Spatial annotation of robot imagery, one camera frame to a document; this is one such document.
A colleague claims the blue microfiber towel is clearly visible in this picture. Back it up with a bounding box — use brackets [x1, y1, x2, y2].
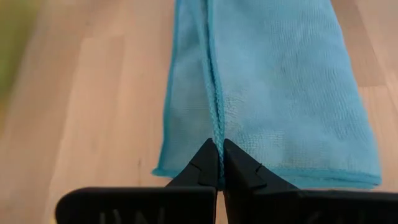
[151, 0, 382, 190]

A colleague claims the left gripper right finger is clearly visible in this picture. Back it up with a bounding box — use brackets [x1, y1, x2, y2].
[223, 138, 398, 224]

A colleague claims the yellow translucent plastic bin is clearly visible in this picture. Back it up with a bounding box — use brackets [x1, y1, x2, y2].
[0, 0, 43, 100]

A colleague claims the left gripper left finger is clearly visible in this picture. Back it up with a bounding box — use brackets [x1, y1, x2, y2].
[55, 138, 220, 224]

